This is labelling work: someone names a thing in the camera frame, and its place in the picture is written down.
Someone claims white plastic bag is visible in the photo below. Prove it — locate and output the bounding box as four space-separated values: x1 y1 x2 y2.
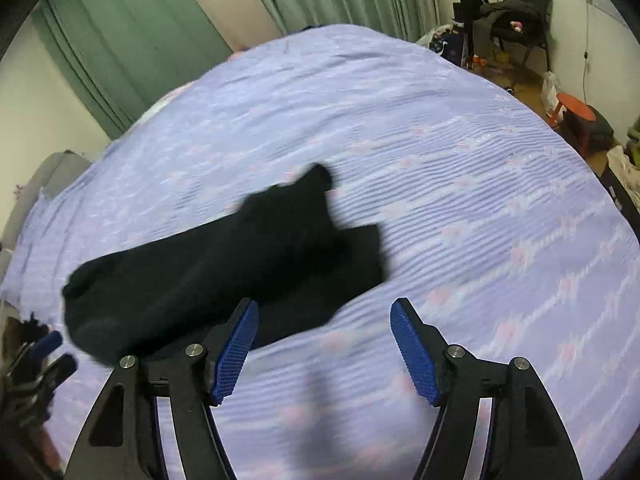
541 71 562 112

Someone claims red round stool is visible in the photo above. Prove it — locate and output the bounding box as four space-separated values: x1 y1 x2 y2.
546 92 599 129

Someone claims black chair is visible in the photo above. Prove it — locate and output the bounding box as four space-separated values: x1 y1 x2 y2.
489 0 554 73

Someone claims lavender patterned bed blanket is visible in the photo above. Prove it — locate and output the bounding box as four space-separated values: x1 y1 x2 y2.
0 24 640 480

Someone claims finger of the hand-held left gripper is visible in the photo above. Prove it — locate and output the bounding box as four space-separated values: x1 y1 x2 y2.
31 354 79 393
27 330 64 362

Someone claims white wall cable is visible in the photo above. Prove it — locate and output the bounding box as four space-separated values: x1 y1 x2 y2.
583 0 603 88

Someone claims black bag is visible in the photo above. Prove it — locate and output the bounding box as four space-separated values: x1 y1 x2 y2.
452 0 497 27

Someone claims grey pillow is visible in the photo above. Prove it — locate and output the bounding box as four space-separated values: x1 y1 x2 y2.
0 150 93 266

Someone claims white crumpled cloth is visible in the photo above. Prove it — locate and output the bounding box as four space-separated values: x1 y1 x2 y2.
606 145 640 197

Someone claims dark floor bag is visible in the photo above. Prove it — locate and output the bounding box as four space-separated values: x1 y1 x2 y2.
570 105 617 154

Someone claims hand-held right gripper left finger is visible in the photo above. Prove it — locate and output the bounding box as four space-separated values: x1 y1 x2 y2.
65 298 259 480

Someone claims dark jacket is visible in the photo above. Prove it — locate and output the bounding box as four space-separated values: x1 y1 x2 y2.
472 0 546 42

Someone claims black sock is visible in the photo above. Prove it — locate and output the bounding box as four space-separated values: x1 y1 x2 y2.
61 162 389 367

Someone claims dark blue bag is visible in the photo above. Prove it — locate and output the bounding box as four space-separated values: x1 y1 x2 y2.
440 30 471 67

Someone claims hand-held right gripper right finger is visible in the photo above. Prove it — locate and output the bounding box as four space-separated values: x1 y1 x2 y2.
389 298 584 480

